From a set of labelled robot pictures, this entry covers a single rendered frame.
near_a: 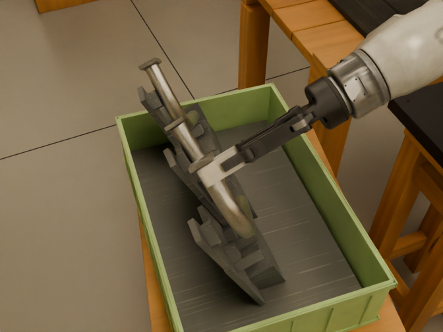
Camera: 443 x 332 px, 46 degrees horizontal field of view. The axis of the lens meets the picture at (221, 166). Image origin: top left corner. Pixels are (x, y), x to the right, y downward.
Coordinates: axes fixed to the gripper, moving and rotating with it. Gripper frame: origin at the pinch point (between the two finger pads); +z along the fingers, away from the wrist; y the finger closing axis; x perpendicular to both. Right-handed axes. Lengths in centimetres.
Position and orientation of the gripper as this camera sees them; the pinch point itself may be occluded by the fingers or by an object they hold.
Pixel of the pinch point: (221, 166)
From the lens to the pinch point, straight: 79.0
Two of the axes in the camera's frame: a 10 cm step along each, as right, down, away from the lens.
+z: -8.6, 5.1, 0.8
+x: 5.2, 8.5, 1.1
